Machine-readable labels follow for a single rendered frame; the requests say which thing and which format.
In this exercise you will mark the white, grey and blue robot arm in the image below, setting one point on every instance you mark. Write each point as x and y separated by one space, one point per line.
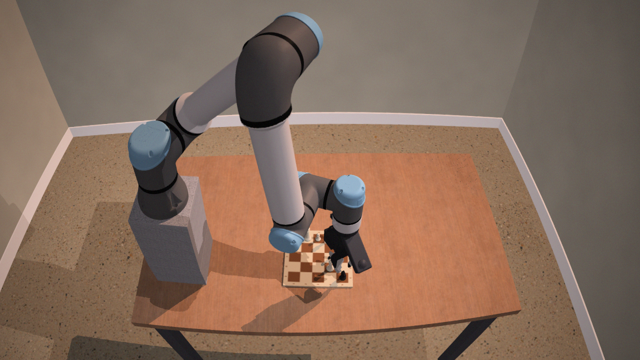
260 80

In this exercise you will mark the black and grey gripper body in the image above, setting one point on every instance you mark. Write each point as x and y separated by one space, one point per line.
333 239

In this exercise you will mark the chessboard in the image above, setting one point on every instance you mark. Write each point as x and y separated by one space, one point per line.
307 267

